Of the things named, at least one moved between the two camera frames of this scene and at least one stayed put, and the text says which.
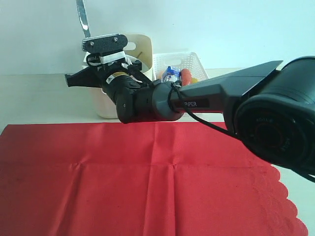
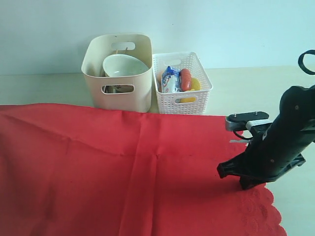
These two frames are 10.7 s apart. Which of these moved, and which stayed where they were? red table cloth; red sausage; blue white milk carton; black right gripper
Moved: black right gripper; red table cloth
Stayed: blue white milk carton; red sausage
